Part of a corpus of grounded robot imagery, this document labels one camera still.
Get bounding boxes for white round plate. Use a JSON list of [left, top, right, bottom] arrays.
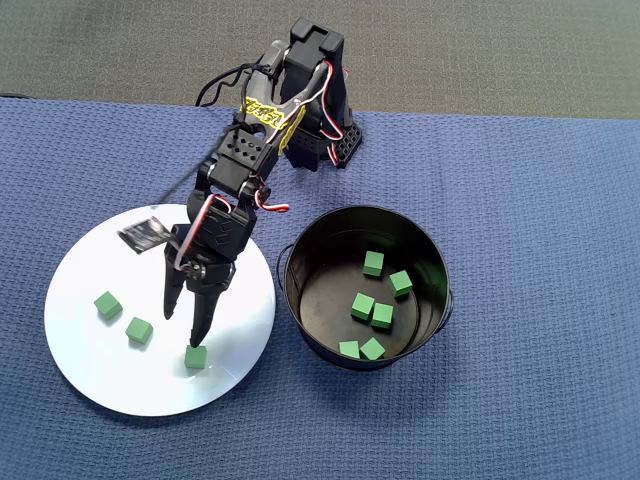
[[43, 203, 278, 418]]

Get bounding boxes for black metal bucket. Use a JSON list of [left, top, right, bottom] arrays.
[[276, 204, 455, 372]]

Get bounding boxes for black base cable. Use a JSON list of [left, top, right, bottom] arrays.
[[194, 60, 266, 109], [202, 67, 261, 107]]

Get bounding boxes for blue waffle-weave cloth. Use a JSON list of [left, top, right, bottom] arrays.
[[0, 96, 640, 480]]

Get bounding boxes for small camera circuit board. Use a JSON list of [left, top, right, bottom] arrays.
[[117, 217, 169, 256]]

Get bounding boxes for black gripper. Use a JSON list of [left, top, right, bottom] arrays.
[[162, 192, 257, 348]]

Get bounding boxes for thin black camera cable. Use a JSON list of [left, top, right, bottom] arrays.
[[152, 149, 226, 209]]

